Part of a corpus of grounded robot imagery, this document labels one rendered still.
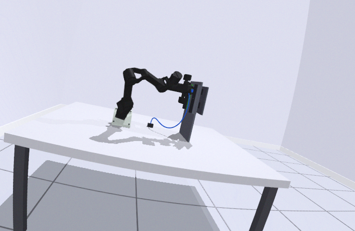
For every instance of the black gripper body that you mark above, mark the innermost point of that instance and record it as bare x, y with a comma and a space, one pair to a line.
181, 99

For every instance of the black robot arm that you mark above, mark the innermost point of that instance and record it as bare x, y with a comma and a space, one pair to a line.
126, 103

